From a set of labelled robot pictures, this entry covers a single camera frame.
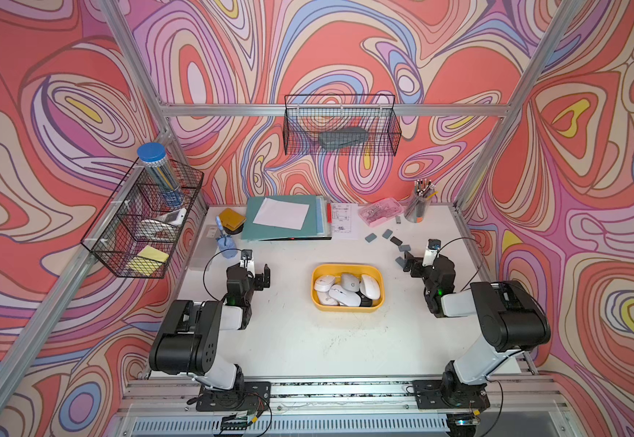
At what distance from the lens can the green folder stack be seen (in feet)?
3.61

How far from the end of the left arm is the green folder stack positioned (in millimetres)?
238

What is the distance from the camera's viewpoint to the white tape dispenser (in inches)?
28.0
